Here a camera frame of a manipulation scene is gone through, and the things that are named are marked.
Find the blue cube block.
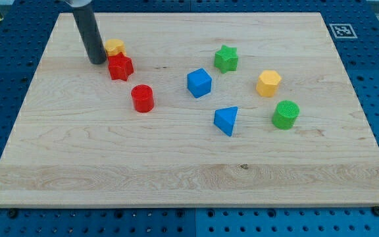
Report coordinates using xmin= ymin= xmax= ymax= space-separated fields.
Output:
xmin=187 ymin=68 xmax=212 ymax=98

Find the yellow heart block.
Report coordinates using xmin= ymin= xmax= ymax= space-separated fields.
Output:
xmin=104 ymin=39 xmax=126 ymax=57

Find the red cylinder block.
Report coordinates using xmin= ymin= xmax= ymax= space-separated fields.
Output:
xmin=131 ymin=84 xmax=154 ymax=113

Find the silver robot tool mount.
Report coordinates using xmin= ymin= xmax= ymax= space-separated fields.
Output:
xmin=63 ymin=0 xmax=92 ymax=7

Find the yellow hexagon block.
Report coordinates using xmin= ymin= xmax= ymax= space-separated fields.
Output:
xmin=256 ymin=70 xmax=282 ymax=97

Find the white fiducial marker tag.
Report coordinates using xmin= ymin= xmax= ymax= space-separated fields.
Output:
xmin=330 ymin=23 xmax=357 ymax=39

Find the red star block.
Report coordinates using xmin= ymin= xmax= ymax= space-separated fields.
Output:
xmin=108 ymin=52 xmax=134 ymax=82

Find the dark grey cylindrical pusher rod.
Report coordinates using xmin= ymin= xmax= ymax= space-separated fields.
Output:
xmin=72 ymin=3 xmax=107 ymax=65

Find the blue triangle block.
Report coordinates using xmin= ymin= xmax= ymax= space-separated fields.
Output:
xmin=213 ymin=107 xmax=238 ymax=136

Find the light wooden board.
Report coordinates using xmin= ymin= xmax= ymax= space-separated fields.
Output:
xmin=0 ymin=13 xmax=379 ymax=209

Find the green cylinder block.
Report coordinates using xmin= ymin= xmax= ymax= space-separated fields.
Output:
xmin=272 ymin=100 xmax=300 ymax=130

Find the green star block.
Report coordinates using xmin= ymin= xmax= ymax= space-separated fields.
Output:
xmin=214 ymin=45 xmax=239 ymax=74

